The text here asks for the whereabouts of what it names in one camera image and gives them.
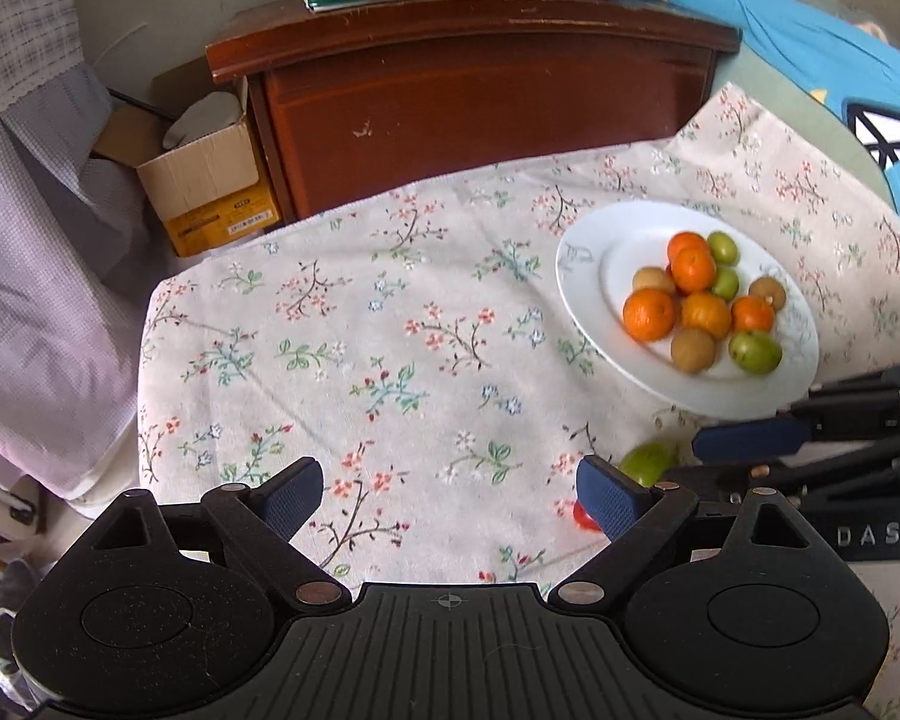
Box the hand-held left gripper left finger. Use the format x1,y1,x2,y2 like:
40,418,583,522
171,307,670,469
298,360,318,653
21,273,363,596
90,456,352,608

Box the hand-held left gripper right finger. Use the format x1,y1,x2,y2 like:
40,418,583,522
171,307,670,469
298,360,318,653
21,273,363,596
547,454,815,608

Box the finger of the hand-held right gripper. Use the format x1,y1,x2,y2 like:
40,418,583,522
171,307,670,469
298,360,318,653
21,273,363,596
692,360,900,464
660,441,900,511

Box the orange mandarin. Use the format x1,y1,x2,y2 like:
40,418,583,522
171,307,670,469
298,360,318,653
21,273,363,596
671,247,719,295
681,292,734,338
622,289,677,342
731,296,776,333
666,231,712,260

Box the white plate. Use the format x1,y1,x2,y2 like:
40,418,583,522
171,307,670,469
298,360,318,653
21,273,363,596
555,201,820,421

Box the brown kiwi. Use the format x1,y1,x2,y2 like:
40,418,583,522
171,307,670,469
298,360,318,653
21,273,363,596
671,328,717,374
632,266,677,295
748,276,787,310

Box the floral tablecloth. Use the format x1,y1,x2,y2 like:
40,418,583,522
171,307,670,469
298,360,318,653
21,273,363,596
136,81,900,720

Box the dark cloth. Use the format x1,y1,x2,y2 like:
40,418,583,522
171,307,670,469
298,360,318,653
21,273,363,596
0,555,53,706

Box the cardboard box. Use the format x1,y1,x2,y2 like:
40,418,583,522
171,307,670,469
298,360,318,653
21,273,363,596
90,71,282,260

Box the lilac checked cloth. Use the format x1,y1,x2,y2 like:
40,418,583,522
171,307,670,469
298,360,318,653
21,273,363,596
0,60,166,500

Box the olive green bedsheet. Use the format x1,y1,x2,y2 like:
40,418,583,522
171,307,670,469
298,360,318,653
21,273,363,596
622,0,897,196

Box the white plastic bag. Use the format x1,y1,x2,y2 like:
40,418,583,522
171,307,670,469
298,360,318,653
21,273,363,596
161,90,245,151

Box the blue printed pillow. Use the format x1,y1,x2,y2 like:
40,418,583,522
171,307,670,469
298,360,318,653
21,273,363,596
600,0,900,248

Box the brown wooden nightstand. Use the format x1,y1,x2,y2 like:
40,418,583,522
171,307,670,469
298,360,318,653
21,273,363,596
205,0,743,224

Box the plaid cloth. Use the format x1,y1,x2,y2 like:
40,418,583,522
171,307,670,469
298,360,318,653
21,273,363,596
0,0,83,136

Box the metal frame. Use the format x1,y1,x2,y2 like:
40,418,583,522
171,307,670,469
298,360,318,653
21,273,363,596
0,465,46,537

